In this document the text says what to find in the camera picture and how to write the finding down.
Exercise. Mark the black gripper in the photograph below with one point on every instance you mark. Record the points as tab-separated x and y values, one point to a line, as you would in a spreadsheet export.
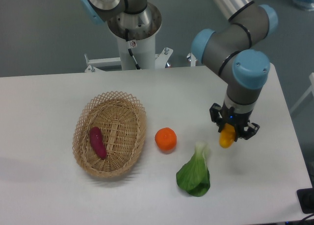
236	115

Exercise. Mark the yellow mango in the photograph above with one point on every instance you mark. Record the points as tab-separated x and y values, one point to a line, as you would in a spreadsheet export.
227	136

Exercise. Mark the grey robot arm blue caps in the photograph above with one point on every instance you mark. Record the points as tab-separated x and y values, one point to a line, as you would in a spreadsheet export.
228	54

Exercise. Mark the woven wicker basket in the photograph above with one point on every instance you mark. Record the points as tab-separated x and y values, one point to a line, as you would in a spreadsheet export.
121	119

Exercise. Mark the orange tangerine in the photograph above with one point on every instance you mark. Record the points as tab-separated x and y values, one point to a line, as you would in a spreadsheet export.
166	139

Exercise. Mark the green bok choy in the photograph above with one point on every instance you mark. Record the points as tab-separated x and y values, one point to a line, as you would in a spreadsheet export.
193	177

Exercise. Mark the black device at edge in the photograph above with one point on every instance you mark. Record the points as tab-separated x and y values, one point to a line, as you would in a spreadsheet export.
306	200

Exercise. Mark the purple sweet potato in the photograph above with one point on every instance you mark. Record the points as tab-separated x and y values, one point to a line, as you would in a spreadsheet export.
96	142

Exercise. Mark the white table leg frame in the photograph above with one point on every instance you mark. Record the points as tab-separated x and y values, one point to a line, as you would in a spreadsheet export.
301	102

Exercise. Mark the white mounting frame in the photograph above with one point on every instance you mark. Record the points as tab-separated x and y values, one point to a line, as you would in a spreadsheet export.
161	61

